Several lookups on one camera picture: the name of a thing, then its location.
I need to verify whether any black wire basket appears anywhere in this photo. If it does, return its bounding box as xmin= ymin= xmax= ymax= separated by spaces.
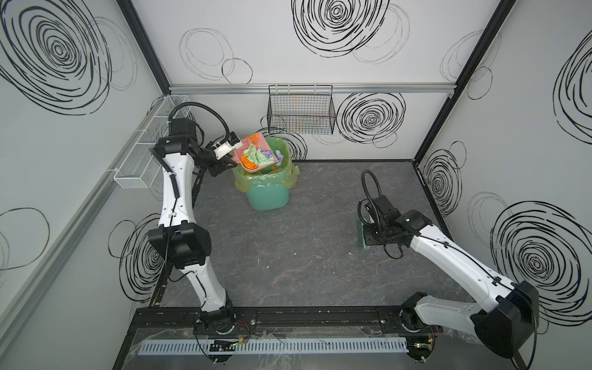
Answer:
xmin=266 ymin=84 xmax=337 ymax=135

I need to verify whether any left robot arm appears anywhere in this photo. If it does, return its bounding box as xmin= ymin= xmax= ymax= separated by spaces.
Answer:
xmin=147 ymin=101 xmax=240 ymax=335

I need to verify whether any pink plastic dustpan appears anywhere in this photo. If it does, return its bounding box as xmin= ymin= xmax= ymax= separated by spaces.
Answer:
xmin=232 ymin=133 xmax=279 ymax=174

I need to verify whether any green paper scrap front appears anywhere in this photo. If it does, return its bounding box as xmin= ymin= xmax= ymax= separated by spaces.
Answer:
xmin=241 ymin=143 xmax=275 ymax=170

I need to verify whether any green trash bin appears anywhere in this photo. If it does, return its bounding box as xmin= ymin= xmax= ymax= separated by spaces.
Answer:
xmin=233 ymin=137 xmax=299 ymax=212

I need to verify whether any orange paper scrap far right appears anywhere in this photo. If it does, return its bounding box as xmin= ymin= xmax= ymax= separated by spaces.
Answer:
xmin=247 ymin=134 xmax=260 ymax=146

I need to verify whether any white mesh wall shelf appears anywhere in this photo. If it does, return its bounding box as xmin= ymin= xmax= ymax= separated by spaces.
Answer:
xmin=113 ymin=95 xmax=189 ymax=190

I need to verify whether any purple paper scrap right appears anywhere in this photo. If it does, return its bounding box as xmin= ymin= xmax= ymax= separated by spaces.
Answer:
xmin=257 ymin=148 xmax=284 ymax=166

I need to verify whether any orange paper scrap centre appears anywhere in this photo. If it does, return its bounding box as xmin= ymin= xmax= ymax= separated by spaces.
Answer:
xmin=240 ymin=154 xmax=258 ymax=171

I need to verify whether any yellow-green bin liner bag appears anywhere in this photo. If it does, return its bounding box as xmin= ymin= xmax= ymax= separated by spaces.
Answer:
xmin=232 ymin=138 xmax=300 ymax=193

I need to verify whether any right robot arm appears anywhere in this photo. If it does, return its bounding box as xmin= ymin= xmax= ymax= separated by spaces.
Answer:
xmin=357 ymin=170 xmax=539 ymax=368

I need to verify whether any orange paper scrap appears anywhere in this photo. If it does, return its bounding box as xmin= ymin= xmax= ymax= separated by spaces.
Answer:
xmin=247 ymin=134 xmax=260 ymax=146
xmin=240 ymin=154 xmax=258 ymax=171

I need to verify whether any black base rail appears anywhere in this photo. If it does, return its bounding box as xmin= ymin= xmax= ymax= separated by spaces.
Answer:
xmin=132 ymin=305 xmax=426 ymax=332

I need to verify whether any grey slotted cable duct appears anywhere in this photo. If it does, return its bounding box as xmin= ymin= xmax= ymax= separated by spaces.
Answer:
xmin=137 ymin=338 xmax=409 ymax=356

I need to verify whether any teal hand brush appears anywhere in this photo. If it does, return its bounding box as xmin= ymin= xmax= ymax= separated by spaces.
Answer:
xmin=356 ymin=220 xmax=369 ymax=250

